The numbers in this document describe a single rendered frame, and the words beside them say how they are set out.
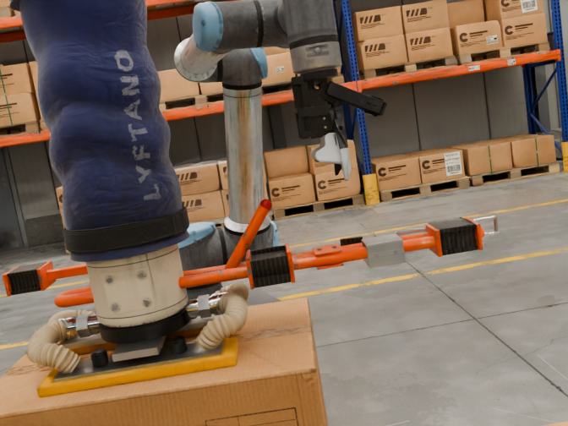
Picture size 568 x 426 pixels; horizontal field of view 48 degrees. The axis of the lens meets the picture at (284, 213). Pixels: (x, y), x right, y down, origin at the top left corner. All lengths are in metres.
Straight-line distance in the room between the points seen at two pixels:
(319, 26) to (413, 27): 7.59
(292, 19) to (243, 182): 0.85
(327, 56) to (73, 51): 0.43
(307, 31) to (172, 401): 0.67
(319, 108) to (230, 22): 0.24
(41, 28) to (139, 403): 0.63
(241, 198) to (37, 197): 8.29
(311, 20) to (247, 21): 0.15
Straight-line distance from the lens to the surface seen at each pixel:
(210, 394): 1.08
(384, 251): 1.20
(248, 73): 1.84
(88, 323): 1.27
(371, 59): 8.56
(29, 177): 10.15
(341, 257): 1.19
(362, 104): 1.18
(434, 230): 1.21
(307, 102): 1.18
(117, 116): 1.12
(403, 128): 9.96
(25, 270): 1.54
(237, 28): 1.26
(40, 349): 1.21
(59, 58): 1.14
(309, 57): 1.16
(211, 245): 2.02
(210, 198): 8.35
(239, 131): 1.89
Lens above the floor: 1.35
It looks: 9 degrees down
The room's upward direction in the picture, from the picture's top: 9 degrees counter-clockwise
